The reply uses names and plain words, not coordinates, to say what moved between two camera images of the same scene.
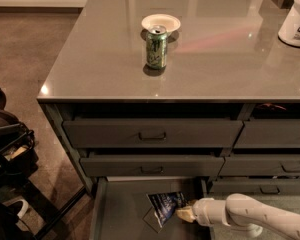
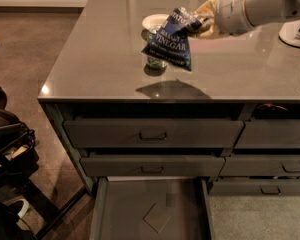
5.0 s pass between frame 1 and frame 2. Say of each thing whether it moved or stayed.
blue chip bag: moved
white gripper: moved
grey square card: stayed
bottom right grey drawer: stayed
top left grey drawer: stayed
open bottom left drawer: stayed
